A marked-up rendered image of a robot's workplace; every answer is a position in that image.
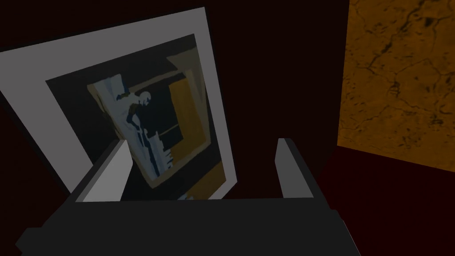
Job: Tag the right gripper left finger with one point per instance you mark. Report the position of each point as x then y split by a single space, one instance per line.
106 177

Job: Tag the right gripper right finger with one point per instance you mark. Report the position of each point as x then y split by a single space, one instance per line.
293 174

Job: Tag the grey framed mirror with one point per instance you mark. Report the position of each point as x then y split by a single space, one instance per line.
71 64

